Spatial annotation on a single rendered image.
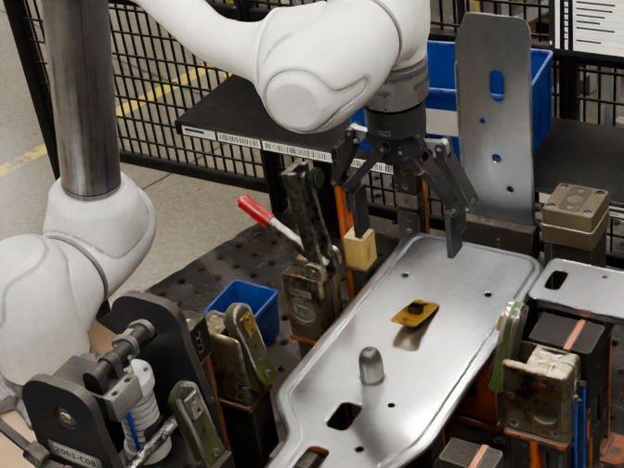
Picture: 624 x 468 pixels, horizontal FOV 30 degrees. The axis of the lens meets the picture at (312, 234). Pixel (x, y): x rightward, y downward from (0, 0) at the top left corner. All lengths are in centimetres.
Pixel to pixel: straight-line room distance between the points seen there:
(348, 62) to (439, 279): 57
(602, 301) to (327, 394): 40
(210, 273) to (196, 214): 152
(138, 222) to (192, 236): 168
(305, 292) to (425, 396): 26
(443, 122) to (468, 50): 22
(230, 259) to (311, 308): 68
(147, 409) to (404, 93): 50
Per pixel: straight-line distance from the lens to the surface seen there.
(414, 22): 132
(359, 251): 168
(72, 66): 183
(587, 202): 173
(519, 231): 178
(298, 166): 157
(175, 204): 388
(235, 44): 127
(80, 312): 195
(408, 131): 141
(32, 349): 192
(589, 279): 168
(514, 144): 172
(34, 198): 412
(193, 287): 227
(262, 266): 228
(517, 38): 164
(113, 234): 199
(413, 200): 189
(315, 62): 117
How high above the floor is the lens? 201
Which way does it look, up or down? 34 degrees down
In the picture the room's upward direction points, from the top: 9 degrees counter-clockwise
